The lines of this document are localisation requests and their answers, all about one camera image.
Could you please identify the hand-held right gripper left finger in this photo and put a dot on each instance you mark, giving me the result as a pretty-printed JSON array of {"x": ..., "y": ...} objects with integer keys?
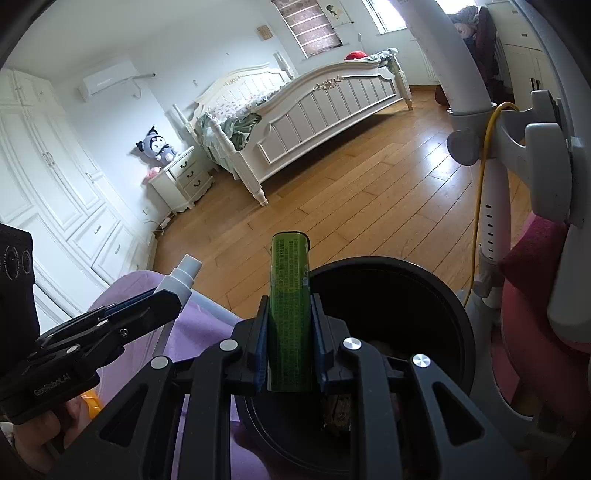
[{"x": 262, "y": 344}]

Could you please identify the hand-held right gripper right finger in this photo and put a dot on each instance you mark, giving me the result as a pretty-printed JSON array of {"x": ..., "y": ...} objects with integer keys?
[{"x": 318, "y": 344}]

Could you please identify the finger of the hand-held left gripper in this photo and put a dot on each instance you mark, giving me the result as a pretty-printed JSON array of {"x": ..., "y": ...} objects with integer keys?
[
  {"x": 147, "y": 309},
  {"x": 134, "y": 303}
]

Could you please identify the green cylindrical packet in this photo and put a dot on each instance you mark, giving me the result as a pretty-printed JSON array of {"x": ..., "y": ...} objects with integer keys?
[{"x": 290, "y": 314}]

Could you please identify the white spray bottle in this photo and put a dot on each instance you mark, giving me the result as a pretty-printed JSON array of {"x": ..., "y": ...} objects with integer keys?
[{"x": 182, "y": 274}]

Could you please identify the black trash bin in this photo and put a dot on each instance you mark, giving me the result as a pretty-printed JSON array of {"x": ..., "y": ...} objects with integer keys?
[{"x": 392, "y": 300}]

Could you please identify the person's left hand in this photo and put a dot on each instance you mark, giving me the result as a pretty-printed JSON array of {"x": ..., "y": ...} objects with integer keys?
[{"x": 37, "y": 443}]

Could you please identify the purple tablecloth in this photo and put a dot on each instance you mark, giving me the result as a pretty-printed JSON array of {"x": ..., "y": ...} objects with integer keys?
[{"x": 203, "y": 323}]

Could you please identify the crumpled yellowish packet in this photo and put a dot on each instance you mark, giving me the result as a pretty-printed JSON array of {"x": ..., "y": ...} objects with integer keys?
[{"x": 337, "y": 413}]

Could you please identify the white power strip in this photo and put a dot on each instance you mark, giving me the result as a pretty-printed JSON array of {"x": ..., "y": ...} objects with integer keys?
[{"x": 161, "y": 224}]

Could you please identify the white wardrobe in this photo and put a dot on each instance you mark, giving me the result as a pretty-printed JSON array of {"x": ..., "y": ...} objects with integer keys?
[{"x": 55, "y": 194}]

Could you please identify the orange plastic item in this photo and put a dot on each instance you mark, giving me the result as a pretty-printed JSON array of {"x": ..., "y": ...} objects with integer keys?
[{"x": 91, "y": 405}]

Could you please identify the small pink plush toy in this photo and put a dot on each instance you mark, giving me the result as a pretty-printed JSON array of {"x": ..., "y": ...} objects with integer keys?
[{"x": 153, "y": 172}]

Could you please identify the white nightstand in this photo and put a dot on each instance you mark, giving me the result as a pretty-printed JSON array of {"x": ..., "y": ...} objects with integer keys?
[{"x": 187, "y": 180}]

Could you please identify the purple plush toy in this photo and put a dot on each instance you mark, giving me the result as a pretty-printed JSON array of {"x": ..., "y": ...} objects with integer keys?
[{"x": 157, "y": 145}]

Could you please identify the green bed sheet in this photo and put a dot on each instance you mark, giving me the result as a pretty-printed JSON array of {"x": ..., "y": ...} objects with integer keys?
[{"x": 240, "y": 131}]

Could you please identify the pink chair cushion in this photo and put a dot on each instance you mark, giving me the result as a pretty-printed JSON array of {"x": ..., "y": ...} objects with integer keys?
[{"x": 531, "y": 295}]

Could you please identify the floral quilt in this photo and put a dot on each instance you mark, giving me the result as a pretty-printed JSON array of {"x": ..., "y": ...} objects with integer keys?
[{"x": 235, "y": 107}]

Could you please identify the white air conditioner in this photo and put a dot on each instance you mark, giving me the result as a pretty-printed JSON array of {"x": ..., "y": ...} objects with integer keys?
[{"x": 106, "y": 78}]

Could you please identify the white wooden bed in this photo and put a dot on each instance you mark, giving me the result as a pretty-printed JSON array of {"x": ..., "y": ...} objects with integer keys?
[{"x": 323, "y": 106}]

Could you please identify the red cushion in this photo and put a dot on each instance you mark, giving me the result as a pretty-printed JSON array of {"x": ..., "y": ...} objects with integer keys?
[{"x": 355, "y": 55}]

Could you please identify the grey-green cloth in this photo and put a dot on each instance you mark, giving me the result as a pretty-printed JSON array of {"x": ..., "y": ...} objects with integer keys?
[{"x": 385, "y": 57}]

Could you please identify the grey white chair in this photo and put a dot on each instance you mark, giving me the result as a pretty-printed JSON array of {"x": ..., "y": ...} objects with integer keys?
[{"x": 455, "y": 64}]

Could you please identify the striped window blind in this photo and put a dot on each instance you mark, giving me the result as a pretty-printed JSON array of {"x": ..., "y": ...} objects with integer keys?
[{"x": 309, "y": 27}]

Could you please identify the window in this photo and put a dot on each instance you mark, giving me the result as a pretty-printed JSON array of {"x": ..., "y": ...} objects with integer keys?
[{"x": 385, "y": 16}]

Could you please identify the maroon armchair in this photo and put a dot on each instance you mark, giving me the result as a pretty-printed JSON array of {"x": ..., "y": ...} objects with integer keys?
[{"x": 485, "y": 41}]

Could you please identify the white cabinet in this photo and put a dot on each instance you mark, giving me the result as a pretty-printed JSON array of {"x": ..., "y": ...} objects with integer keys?
[{"x": 519, "y": 50}]

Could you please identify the small wooden wall hanging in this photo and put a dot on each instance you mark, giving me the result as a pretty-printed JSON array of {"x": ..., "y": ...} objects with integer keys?
[{"x": 264, "y": 32}]

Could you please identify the wall poster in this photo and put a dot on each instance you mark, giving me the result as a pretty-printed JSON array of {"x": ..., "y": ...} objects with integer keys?
[{"x": 337, "y": 10}]

